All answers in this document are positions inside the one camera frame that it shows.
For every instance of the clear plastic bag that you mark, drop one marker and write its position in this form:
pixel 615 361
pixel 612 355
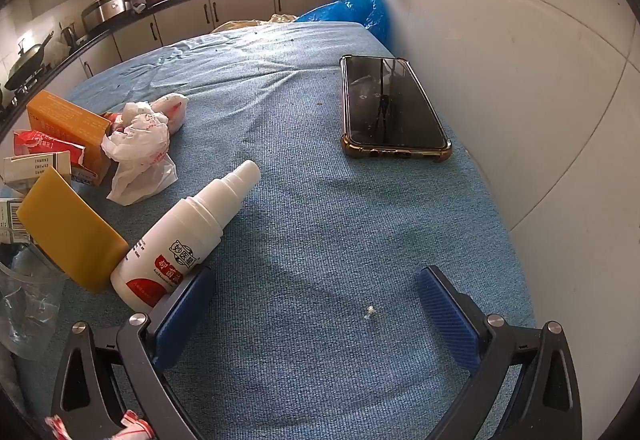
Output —
pixel 25 300

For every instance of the small white crumb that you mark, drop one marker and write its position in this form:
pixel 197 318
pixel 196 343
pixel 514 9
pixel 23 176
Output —
pixel 370 312

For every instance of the small white carton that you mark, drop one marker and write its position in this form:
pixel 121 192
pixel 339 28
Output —
pixel 30 167
pixel 10 220

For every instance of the crumpled white red wrapper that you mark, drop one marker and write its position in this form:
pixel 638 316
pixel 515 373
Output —
pixel 172 112

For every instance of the blue tablecloth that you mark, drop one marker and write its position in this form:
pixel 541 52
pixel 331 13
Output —
pixel 300 220

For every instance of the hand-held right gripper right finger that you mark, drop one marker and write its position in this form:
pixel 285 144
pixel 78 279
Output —
pixel 445 320

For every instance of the grey lower kitchen cabinets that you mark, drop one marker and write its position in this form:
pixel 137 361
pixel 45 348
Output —
pixel 240 4

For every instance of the black wok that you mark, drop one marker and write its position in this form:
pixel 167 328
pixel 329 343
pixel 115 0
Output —
pixel 27 62

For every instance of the white spray bottle red label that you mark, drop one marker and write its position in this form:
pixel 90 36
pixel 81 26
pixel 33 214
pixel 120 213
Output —
pixel 170 245

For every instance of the yellow plastic bag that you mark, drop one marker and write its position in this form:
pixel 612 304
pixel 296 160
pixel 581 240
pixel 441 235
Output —
pixel 280 18

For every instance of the yellow box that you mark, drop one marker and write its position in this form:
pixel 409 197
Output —
pixel 70 235

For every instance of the black kitchen countertop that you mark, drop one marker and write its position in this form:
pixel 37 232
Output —
pixel 120 19

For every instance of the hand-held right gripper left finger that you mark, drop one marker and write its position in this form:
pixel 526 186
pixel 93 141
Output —
pixel 182 315

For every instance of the red snack packet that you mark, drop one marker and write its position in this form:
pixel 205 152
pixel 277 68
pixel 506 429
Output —
pixel 112 119

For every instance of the orange carton box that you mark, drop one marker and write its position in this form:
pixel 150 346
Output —
pixel 65 119

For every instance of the red carton box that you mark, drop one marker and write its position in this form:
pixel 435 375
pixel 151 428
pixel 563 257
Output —
pixel 45 142

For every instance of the white plastic bag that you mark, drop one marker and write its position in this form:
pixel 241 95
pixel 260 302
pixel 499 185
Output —
pixel 137 144

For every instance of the steel rice cooker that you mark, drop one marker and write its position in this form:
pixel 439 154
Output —
pixel 105 9

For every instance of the blue plastic bag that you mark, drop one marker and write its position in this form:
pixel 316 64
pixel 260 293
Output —
pixel 355 4

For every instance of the red white torn wrapper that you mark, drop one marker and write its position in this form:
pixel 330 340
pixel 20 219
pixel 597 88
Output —
pixel 130 425

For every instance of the black smartphone in clear case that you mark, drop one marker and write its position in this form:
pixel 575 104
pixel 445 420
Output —
pixel 390 104

